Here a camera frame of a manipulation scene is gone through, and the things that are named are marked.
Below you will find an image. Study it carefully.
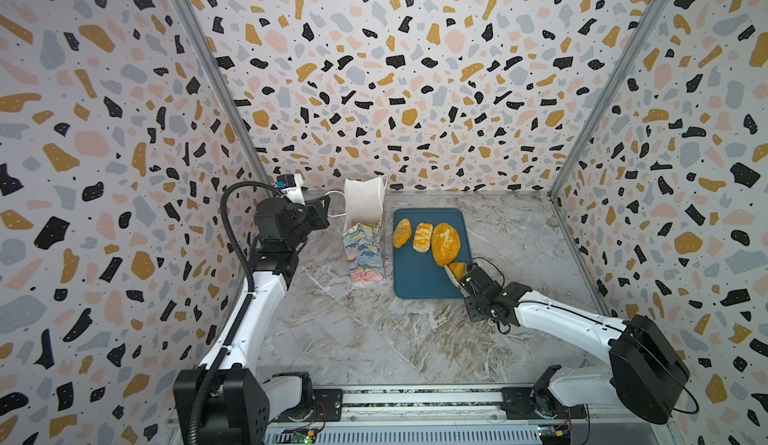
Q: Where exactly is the shell shaped bread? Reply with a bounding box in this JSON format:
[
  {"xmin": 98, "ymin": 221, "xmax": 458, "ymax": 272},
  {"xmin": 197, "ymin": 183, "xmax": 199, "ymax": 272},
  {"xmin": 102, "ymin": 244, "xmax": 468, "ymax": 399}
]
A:
[{"xmin": 447, "ymin": 262, "xmax": 467, "ymax": 282}]

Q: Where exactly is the floral paper bag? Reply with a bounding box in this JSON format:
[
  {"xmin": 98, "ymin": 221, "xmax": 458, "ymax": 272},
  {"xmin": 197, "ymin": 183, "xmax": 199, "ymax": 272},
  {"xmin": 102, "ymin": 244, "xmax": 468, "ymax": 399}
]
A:
[{"xmin": 327, "ymin": 176, "xmax": 387, "ymax": 286}]

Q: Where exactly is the small oval bread roll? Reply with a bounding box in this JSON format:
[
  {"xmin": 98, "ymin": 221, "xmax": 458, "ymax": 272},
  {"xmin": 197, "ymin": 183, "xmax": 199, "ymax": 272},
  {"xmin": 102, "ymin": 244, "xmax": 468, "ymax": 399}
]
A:
[{"xmin": 392, "ymin": 218, "xmax": 412, "ymax": 249}]

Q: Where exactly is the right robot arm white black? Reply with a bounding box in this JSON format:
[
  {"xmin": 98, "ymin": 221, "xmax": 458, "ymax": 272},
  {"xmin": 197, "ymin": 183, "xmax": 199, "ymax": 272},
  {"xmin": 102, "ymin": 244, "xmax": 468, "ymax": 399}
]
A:
[{"xmin": 444, "ymin": 263, "xmax": 690, "ymax": 425}]

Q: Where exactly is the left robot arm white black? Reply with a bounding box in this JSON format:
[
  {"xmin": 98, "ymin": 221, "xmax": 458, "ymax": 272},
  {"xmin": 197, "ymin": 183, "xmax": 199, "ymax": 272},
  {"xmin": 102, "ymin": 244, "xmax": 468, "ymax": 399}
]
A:
[{"xmin": 173, "ymin": 197, "xmax": 330, "ymax": 444}]

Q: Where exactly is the large oval brown bread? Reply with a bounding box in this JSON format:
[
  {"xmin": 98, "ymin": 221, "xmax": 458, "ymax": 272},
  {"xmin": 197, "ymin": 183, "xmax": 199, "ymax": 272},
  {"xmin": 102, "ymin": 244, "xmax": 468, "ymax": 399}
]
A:
[{"xmin": 431, "ymin": 222, "xmax": 461, "ymax": 267}]

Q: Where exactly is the striped glazed bread loaf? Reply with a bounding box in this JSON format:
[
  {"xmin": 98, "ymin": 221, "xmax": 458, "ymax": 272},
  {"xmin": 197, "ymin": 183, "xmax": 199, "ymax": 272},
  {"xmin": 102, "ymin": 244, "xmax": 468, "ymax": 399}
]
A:
[{"xmin": 412, "ymin": 222, "xmax": 433, "ymax": 253}]

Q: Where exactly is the teal rectangular tray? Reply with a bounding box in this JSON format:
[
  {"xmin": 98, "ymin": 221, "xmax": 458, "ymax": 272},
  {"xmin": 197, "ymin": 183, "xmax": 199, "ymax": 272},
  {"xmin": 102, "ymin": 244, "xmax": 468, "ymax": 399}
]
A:
[{"xmin": 392, "ymin": 207, "xmax": 472, "ymax": 300}]

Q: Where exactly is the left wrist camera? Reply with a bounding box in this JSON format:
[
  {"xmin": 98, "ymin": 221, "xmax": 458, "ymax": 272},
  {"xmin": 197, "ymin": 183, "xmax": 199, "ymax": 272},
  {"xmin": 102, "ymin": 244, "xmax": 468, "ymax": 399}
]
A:
[{"xmin": 275, "ymin": 174, "xmax": 305, "ymax": 205}]

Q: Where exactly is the black corrugated cable conduit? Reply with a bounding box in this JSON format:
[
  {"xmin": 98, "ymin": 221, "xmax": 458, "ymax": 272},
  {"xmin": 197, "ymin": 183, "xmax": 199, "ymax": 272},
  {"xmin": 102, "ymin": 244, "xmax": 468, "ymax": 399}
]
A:
[{"xmin": 187, "ymin": 180, "xmax": 283, "ymax": 445}]

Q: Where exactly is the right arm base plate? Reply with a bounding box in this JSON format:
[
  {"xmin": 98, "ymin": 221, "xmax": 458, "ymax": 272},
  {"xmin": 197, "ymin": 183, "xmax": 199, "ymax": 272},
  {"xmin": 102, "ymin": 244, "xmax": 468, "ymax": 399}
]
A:
[{"xmin": 500, "ymin": 386, "xmax": 587, "ymax": 421}]

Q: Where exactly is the left corner aluminium post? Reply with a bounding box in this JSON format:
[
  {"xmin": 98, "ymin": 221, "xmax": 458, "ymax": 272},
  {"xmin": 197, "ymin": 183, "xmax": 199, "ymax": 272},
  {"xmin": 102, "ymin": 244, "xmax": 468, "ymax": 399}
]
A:
[{"xmin": 170, "ymin": 0, "xmax": 268, "ymax": 182}]

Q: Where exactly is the corner aluminium post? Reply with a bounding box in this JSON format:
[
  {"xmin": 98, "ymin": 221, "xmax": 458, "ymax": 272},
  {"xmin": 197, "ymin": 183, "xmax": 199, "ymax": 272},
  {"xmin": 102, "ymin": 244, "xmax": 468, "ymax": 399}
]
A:
[
  {"xmin": 548, "ymin": 0, "xmax": 670, "ymax": 203},
  {"xmin": 170, "ymin": 0, "xmax": 268, "ymax": 182}
]

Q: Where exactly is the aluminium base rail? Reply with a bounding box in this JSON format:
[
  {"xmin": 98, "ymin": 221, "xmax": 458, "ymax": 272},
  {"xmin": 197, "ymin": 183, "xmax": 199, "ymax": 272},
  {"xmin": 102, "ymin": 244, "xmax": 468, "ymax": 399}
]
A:
[{"xmin": 262, "ymin": 384, "xmax": 685, "ymax": 444}]

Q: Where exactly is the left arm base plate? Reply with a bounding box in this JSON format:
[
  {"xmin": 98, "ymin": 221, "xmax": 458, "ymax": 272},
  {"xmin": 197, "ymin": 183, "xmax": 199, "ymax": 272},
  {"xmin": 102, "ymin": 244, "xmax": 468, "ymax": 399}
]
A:
[{"xmin": 266, "ymin": 388, "xmax": 344, "ymax": 424}]

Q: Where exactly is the right corner aluminium post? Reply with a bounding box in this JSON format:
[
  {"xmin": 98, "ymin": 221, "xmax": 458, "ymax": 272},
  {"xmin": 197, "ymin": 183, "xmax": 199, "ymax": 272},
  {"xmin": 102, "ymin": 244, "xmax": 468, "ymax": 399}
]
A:
[{"xmin": 548, "ymin": 0, "xmax": 670, "ymax": 203}]

